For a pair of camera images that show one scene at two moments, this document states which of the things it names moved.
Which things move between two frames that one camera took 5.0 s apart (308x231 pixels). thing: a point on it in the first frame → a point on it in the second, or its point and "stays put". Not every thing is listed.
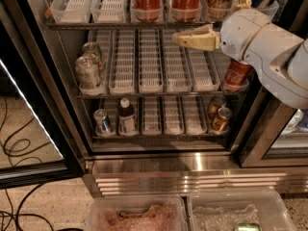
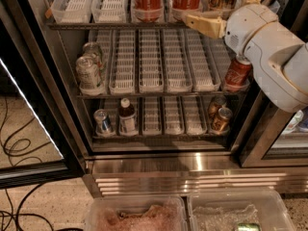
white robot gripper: (241, 35) → (246, 29)
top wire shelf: (63, 26) stays put
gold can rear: (216, 103) stays put
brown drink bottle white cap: (127, 122) stays put
